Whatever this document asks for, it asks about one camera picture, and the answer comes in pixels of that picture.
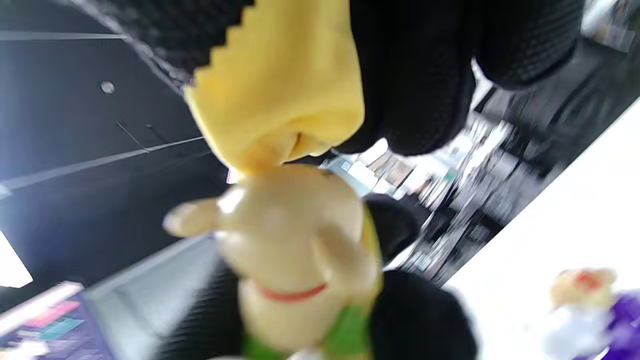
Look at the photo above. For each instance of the person's right hand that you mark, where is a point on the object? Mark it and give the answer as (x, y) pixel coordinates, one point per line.
(415, 75)

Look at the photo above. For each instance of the yellow green base bear ornament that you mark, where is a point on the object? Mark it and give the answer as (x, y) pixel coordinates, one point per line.
(290, 240)

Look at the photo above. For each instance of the person's left hand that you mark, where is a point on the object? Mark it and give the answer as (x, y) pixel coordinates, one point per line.
(425, 320)

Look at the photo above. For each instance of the yellow cleaning cloth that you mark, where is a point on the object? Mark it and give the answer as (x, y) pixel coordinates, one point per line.
(280, 90)

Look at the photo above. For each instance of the purple base bear ornament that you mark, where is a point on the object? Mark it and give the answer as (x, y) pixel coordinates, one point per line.
(585, 320)

